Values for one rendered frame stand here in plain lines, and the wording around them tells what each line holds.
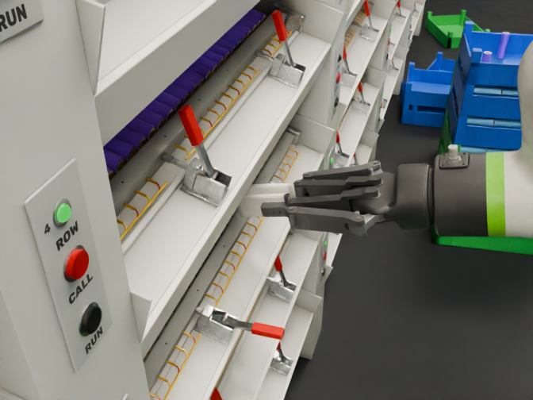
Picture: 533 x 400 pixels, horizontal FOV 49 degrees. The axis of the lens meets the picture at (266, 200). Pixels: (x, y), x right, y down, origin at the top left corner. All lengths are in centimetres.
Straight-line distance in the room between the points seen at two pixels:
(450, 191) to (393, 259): 99
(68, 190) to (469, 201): 44
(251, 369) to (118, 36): 62
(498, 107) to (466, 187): 86
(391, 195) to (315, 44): 31
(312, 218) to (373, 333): 78
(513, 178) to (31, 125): 49
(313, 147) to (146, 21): 63
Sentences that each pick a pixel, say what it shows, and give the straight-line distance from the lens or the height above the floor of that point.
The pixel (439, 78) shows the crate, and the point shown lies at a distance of 241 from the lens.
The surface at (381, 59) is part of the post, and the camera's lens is 168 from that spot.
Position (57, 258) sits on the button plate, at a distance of 32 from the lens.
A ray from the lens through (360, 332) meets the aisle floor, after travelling 143.
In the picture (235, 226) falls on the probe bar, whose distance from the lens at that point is 78.
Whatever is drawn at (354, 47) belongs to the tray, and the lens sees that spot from 141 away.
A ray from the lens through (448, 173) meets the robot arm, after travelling 65.
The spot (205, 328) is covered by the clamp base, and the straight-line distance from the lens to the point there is 69.
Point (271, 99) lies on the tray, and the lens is 73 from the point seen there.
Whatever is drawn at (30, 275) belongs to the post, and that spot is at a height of 87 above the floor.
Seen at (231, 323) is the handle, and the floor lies 56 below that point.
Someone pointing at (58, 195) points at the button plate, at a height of 89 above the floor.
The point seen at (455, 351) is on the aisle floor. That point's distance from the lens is 144.
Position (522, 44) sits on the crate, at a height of 51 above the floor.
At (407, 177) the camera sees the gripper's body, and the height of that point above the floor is 70.
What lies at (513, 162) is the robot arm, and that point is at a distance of 66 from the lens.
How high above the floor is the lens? 106
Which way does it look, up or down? 36 degrees down
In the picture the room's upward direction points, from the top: straight up
